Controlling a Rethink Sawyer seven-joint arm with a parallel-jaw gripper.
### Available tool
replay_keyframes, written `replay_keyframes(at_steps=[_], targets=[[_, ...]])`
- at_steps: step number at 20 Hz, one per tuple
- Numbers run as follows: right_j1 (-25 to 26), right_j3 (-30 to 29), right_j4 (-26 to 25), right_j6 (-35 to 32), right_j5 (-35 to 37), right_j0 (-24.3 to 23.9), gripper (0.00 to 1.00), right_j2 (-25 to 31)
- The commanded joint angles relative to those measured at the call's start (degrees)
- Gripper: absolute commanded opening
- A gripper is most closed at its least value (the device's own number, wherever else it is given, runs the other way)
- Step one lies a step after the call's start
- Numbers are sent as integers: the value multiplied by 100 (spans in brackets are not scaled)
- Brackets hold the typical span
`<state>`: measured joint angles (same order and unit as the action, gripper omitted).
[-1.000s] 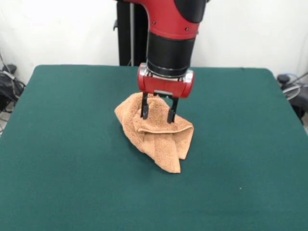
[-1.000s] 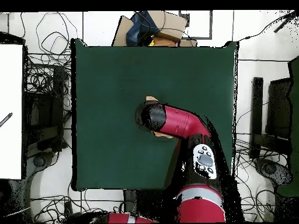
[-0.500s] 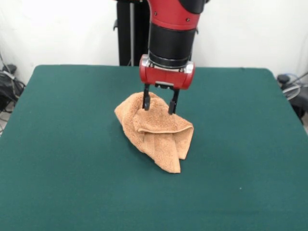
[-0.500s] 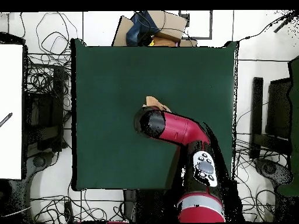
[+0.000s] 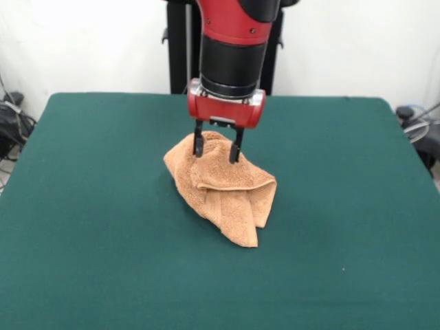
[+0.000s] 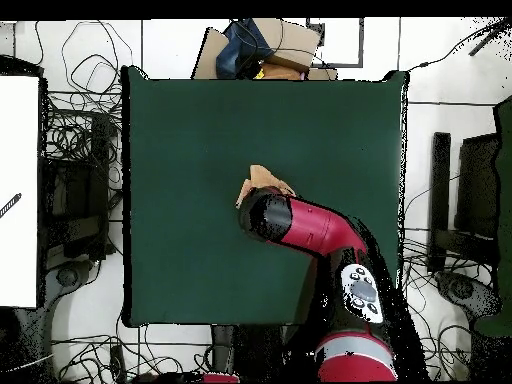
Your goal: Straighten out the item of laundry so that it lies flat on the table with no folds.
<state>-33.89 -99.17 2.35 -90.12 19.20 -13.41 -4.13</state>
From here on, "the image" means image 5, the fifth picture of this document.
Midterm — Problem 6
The black robot pedestal frame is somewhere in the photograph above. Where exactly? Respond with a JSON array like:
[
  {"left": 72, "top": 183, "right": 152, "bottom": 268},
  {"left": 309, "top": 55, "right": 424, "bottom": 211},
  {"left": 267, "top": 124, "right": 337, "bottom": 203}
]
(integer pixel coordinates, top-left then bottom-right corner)
[{"left": 161, "top": 0, "right": 300, "bottom": 96}]

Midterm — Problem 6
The dark green table cloth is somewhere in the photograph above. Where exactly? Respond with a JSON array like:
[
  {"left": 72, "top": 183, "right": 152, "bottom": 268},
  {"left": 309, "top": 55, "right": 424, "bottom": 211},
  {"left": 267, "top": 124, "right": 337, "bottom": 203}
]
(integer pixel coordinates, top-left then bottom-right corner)
[{"left": 0, "top": 91, "right": 440, "bottom": 330}]

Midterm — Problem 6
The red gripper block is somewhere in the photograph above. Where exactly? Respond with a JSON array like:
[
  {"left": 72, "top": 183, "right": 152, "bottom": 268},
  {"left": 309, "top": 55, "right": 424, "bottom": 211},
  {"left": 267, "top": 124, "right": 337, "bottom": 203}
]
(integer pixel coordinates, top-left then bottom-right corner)
[{"left": 187, "top": 78, "right": 267, "bottom": 164}]

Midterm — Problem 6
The black equipment block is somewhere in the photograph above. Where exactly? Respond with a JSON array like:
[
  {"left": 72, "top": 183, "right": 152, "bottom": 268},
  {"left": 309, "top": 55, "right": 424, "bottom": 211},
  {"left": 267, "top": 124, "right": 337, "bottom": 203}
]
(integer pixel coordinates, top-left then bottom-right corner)
[{"left": 410, "top": 129, "right": 440, "bottom": 179}]

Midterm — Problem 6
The black cable bundle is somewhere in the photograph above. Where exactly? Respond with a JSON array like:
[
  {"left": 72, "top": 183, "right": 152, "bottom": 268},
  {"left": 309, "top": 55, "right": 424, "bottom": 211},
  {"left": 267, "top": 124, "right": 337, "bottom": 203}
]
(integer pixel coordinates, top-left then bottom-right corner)
[{"left": 0, "top": 102, "right": 38, "bottom": 162}]

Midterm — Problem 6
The orange terry towel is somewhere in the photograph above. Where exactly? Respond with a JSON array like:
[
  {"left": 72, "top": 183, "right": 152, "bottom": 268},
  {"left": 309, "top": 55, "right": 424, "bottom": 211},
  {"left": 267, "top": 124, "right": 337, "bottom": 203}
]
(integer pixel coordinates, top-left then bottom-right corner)
[{"left": 162, "top": 130, "right": 278, "bottom": 248}]

